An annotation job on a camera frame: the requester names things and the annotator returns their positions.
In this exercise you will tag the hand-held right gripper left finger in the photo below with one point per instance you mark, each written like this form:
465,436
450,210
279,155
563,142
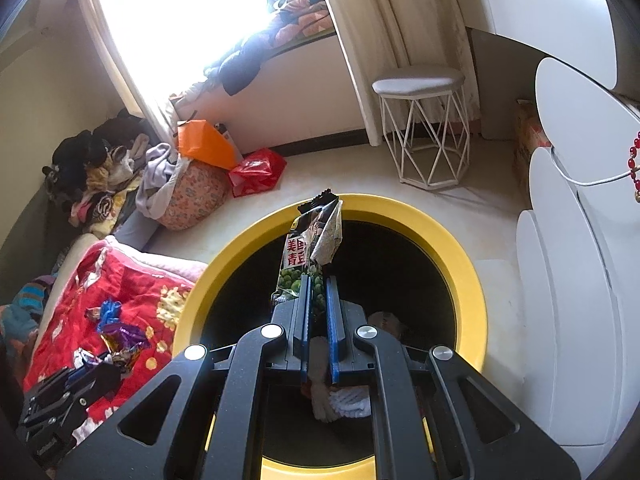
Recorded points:
306,320

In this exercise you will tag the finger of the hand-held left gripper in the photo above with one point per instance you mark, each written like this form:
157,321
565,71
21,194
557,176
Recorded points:
87,372

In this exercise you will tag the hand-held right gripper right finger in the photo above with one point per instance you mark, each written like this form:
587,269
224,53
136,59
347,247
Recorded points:
332,330

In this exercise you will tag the green pea snack packet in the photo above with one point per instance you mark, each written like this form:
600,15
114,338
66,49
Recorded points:
295,280

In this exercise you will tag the pale wrapper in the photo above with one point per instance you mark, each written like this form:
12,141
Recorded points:
385,322

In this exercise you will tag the yellow round trash bin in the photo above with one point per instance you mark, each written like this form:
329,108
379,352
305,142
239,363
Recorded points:
390,207

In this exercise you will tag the purple gold candy wrapper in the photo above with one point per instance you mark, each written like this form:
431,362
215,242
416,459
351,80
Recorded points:
122,358

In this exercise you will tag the blue candy wrapper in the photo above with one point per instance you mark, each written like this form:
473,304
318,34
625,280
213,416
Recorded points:
111,310

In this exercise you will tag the red floral blanket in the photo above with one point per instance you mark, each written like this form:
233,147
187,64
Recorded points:
70,300

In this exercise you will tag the colourful striped cloth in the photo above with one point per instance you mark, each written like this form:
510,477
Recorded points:
20,310

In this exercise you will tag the beige bed sheet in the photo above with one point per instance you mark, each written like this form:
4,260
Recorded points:
67,260

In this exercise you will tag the dark green headboard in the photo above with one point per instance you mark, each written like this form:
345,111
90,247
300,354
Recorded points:
35,225

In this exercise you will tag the red plastic shopping bag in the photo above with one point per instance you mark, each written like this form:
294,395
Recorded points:
257,170

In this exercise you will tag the floral fabric basket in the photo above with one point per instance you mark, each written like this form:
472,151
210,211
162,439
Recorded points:
192,195

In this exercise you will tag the pile of clothes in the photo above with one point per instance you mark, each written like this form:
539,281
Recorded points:
90,170

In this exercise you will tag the lavender garment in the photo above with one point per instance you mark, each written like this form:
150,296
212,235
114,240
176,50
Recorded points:
155,180

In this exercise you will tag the orange paper bag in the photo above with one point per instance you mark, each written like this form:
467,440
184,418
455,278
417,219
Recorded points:
205,142

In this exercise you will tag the white scalloped cabinet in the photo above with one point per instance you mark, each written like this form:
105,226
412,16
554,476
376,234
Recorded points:
575,260

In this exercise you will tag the dark puffer jacket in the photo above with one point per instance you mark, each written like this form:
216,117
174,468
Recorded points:
240,70

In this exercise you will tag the orange patterned carton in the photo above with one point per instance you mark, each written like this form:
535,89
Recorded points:
525,135

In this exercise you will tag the cream curtain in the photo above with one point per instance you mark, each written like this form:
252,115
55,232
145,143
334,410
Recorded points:
400,35
140,75

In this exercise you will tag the orange patterned quilt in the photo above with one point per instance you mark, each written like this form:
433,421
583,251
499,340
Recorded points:
305,17

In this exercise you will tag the window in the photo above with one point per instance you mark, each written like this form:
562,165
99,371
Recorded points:
200,5

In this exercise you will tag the white desk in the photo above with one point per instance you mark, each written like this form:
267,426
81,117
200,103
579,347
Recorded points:
550,25

